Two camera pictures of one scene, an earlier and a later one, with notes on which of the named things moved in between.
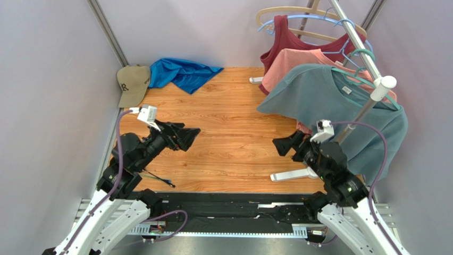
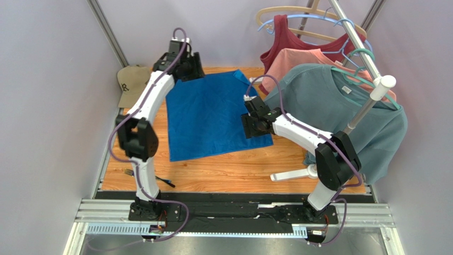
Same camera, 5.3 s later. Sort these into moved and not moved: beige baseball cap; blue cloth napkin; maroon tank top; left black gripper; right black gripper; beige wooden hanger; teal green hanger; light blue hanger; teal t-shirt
Moved: left black gripper; blue cloth napkin; right black gripper
Not moved: light blue hanger; beige baseball cap; teal t-shirt; maroon tank top; teal green hanger; beige wooden hanger
